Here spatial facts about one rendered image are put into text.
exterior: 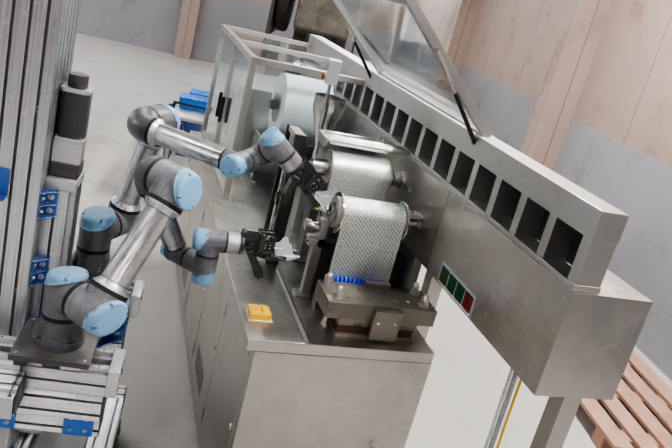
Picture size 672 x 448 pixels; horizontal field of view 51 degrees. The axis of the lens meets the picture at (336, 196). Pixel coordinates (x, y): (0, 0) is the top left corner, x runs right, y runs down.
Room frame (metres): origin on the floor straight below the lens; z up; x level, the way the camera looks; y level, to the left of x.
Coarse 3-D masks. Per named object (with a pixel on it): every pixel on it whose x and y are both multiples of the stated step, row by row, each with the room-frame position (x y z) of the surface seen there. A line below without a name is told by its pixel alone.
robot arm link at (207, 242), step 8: (200, 232) 2.13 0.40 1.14; (208, 232) 2.14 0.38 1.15; (216, 232) 2.15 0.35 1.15; (224, 232) 2.17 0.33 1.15; (192, 240) 2.15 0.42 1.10; (200, 240) 2.11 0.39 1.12; (208, 240) 2.12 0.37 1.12; (216, 240) 2.13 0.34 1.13; (224, 240) 2.14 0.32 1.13; (200, 248) 2.12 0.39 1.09; (208, 248) 2.12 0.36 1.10; (216, 248) 2.13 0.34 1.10; (224, 248) 2.14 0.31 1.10; (208, 256) 2.13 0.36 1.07; (216, 256) 2.14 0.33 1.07
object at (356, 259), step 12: (348, 240) 2.32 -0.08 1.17; (336, 252) 2.31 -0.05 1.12; (348, 252) 2.32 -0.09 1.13; (360, 252) 2.34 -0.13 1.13; (372, 252) 2.35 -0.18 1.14; (384, 252) 2.37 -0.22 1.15; (396, 252) 2.39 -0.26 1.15; (336, 264) 2.31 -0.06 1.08; (348, 264) 2.33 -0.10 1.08; (360, 264) 2.34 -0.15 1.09; (372, 264) 2.36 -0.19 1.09; (384, 264) 2.37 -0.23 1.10; (348, 276) 2.33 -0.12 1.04; (360, 276) 2.35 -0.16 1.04; (372, 276) 2.36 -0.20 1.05; (384, 276) 2.38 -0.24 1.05
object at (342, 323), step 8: (328, 320) 2.22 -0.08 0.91; (336, 320) 2.15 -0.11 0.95; (344, 320) 2.14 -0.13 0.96; (352, 320) 2.15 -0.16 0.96; (360, 320) 2.16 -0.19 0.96; (336, 328) 2.14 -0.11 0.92; (344, 328) 2.14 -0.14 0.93; (352, 328) 2.15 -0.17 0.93; (360, 328) 2.16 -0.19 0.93; (368, 328) 2.17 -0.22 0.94; (400, 328) 2.21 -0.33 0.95; (408, 328) 2.22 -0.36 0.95; (352, 336) 2.15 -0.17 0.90; (360, 336) 2.16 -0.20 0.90; (400, 336) 2.22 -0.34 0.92; (408, 336) 2.23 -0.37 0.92
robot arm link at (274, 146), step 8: (272, 128) 2.29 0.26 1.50; (264, 136) 2.27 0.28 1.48; (272, 136) 2.25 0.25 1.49; (280, 136) 2.27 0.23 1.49; (264, 144) 2.26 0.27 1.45; (272, 144) 2.25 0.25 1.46; (280, 144) 2.26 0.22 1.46; (288, 144) 2.29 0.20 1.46; (264, 152) 2.26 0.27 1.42; (272, 152) 2.26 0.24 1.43; (280, 152) 2.26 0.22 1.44; (288, 152) 2.27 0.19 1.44; (272, 160) 2.29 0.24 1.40; (280, 160) 2.27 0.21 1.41
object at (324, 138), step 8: (320, 136) 2.63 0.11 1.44; (328, 136) 2.62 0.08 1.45; (336, 136) 2.67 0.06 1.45; (344, 136) 2.68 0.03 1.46; (336, 144) 2.59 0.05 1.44; (344, 144) 2.63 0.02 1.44; (352, 144) 2.61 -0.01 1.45; (360, 144) 2.63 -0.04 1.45; (368, 144) 2.67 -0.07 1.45; (376, 144) 2.69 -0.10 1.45; (384, 144) 2.74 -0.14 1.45; (384, 152) 2.67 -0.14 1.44; (392, 152) 2.67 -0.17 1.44; (400, 152) 2.68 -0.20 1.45; (408, 152) 2.70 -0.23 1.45
